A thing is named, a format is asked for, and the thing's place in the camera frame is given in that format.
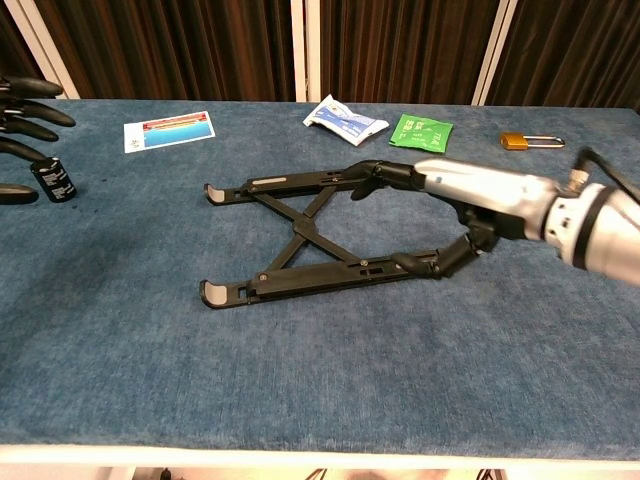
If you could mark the small black labelled cylinder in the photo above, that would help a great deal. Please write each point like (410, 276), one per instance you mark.
(54, 180)

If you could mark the brass padlock long shackle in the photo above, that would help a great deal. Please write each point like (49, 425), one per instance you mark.
(515, 141)

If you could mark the blue velvet table cover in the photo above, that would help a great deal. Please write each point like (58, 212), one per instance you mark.
(350, 375)

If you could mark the green sachet packet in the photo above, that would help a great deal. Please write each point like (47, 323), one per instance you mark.
(422, 132)

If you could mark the blue red picture card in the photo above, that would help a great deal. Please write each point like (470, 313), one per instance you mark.
(170, 131)

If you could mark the black folding laptop stand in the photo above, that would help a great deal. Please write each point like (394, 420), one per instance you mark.
(305, 227)

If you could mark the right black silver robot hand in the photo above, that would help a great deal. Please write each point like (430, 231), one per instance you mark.
(475, 190)

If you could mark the dark brown curtain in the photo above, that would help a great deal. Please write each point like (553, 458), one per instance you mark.
(400, 50)
(575, 50)
(165, 50)
(15, 50)

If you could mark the white blue plastic packet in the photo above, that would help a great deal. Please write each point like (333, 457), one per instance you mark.
(345, 122)

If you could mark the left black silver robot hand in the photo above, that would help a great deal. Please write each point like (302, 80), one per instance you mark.
(30, 87)

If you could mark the white frame post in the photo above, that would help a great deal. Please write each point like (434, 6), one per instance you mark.
(45, 50)
(305, 50)
(495, 50)

